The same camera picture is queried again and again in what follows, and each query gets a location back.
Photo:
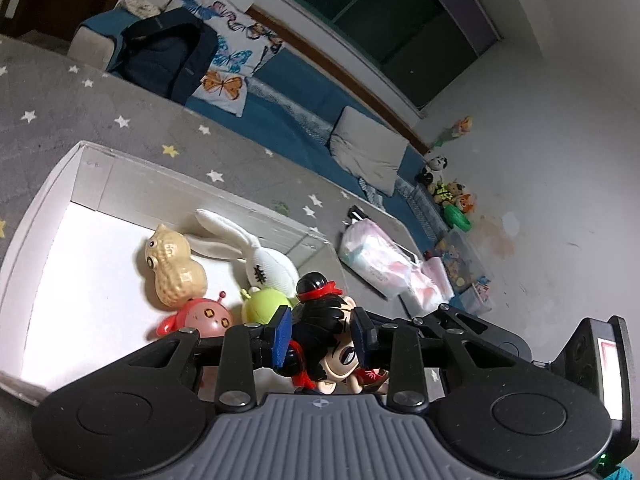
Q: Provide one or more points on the dark blue backpack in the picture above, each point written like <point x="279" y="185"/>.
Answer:
<point x="160" y="55"/>

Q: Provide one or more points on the red round toy figure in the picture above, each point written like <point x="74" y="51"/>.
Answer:
<point x="205" y="317"/>

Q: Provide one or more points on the green round toy figure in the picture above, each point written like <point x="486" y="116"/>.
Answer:
<point x="262" y="305"/>

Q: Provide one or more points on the black-haired doll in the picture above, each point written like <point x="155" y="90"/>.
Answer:
<point x="325" y="320"/>

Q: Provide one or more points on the white rabbit plush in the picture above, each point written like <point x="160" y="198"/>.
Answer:
<point x="270" y="265"/>

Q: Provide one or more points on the grey pillow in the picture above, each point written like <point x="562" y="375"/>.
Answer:
<point x="367" y="152"/>

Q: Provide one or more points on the small clear toy box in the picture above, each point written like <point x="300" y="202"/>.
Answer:
<point x="477" y="297"/>

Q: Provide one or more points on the orange fox plush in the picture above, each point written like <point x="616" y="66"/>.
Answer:
<point x="467" y="203"/>

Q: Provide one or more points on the yellow green plush toy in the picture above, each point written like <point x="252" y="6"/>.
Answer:
<point x="446" y="192"/>

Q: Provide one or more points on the grey cardboard box white inside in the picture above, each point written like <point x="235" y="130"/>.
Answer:
<point x="90" y="270"/>

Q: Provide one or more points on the orange flower wall decoration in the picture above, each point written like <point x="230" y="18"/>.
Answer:
<point x="462" y="126"/>

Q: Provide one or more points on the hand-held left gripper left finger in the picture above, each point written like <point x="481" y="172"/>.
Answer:
<point x="282" y="332"/>

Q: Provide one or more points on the tan peanut toy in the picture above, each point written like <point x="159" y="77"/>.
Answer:
<point x="175" y="270"/>

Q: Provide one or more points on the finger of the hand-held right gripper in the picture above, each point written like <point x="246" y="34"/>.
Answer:
<point x="480" y="325"/>

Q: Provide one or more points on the clear storage box of toys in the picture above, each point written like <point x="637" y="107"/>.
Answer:
<point x="462" y="257"/>

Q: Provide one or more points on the butterfly print pillow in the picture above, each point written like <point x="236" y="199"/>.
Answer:
<point x="230" y="60"/>

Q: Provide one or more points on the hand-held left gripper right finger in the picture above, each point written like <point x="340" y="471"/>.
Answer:
<point x="361" y="335"/>

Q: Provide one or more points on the small pink white plastic package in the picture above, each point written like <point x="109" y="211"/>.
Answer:
<point x="432" y="285"/>

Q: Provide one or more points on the large pink white plastic package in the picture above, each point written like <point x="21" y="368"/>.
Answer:
<point x="375" y="255"/>

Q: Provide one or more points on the dark window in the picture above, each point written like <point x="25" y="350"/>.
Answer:
<point x="390" y="25"/>

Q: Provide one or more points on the grey star print blanket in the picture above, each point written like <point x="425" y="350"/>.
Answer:
<point x="150" y="125"/>

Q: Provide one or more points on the beige knitted cloth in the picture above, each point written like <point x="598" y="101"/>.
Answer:
<point x="142" y="7"/>

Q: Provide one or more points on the panda plush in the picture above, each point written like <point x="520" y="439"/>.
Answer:
<point x="432" y="167"/>

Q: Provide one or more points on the green plastic toy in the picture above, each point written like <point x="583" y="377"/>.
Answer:
<point x="457" y="217"/>

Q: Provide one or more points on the blue sofa mattress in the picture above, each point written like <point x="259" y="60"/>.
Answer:
<point x="300" y="105"/>

